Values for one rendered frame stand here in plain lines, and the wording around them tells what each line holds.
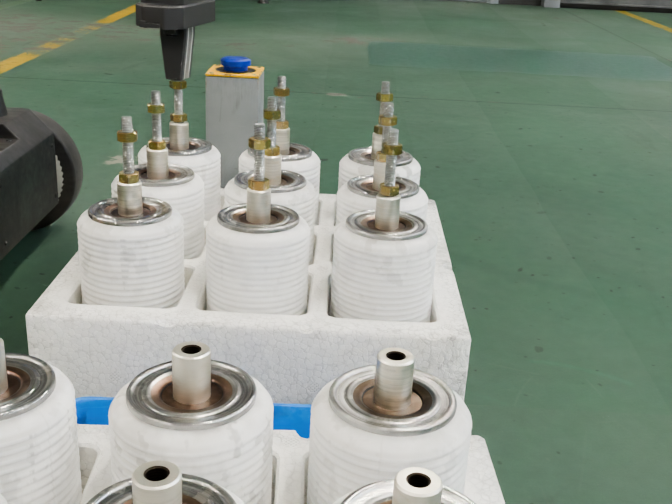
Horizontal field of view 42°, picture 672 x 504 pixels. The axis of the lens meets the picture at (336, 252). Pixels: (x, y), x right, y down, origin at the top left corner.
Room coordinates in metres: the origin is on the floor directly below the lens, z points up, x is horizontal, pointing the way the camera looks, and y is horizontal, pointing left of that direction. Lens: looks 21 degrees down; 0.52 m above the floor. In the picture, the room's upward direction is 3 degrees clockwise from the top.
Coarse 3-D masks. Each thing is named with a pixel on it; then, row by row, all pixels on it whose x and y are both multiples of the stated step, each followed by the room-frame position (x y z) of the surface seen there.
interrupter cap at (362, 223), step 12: (348, 216) 0.76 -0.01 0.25; (360, 216) 0.77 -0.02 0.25; (372, 216) 0.77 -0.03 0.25; (408, 216) 0.78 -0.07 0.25; (348, 228) 0.74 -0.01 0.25; (360, 228) 0.74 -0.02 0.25; (372, 228) 0.75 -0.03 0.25; (408, 228) 0.75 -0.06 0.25; (420, 228) 0.75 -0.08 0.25; (384, 240) 0.72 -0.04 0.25; (396, 240) 0.72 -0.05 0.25
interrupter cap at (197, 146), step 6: (162, 138) 1.02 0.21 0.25; (168, 138) 1.02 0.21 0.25; (192, 138) 1.02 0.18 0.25; (198, 138) 1.02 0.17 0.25; (168, 144) 1.00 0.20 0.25; (192, 144) 1.00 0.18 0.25; (198, 144) 1.00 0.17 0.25; (204, 144) 1.00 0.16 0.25; (210, 144) 1.00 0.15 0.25; (168, 150) 0.96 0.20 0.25; (174, 150) 0.97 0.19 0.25; (180, 150) 0.97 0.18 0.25; (186, 150) 0.97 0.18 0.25; (192, 150) 0.97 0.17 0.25; (198, 150) 0.97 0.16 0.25; (204, 150) 0.97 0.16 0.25
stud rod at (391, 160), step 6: (390, 132) 0.75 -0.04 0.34; (396, 132) 0.75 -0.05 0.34; (390, 138) 0.75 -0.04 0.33; (396, 138) 0.75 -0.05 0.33; (390, 144) 0.75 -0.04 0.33; (396, 144) 0.75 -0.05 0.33; (390, 156) 0.75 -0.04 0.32; (396, 156) 0.75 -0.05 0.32; (390, 162) 0.75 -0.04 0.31; (396, 162) 0.75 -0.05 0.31; (390, 168) 0.75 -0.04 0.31; (390, 174) 0.75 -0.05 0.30; (390, 180) 0.75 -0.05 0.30; (390, 186) 0.75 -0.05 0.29
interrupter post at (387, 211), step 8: (376, 200) 0.75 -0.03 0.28; (384, 200) 0.74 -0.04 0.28; (392, 200) 0.74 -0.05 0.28; (376, 208) 0.75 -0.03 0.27; (384, 208) 0.74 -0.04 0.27; (392, 208) 0.74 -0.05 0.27; (376, 216) 0.75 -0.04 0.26; (384, 216) 0.74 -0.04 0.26; (392, 216) 0.74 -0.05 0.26; (376, 224) 0.75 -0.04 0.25; (384, 224) 0.74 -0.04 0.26; (392, 224) 0.74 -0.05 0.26
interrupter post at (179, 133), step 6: (174, 126) 0.98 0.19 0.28; (180, 126) 0.98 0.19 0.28; (186, 126) 0.99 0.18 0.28; (174, 132) 0.98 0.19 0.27; (180, 132) 0.98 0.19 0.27; (186, 132) 0.99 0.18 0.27; (174, 138) 0.98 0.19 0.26; (180, 138) 0.98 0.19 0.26; (186, 138) 0.99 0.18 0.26; (174, 144) 0.98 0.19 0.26; (180, 144) 0.98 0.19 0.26; (186, 144) 0.99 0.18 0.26
